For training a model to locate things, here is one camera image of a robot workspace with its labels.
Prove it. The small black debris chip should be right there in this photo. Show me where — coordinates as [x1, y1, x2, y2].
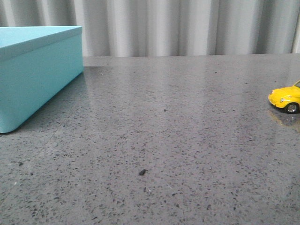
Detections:
[139, 169, 147, 176]

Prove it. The light blue storage box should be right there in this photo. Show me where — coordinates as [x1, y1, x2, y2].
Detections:
[0, 26, 83, 134]

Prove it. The yellow toy beetle car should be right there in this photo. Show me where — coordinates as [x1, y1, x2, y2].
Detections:
[268, 81, 300, 114]

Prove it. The grey pleated curtain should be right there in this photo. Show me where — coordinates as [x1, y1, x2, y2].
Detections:
[0, 0, 300, 57]

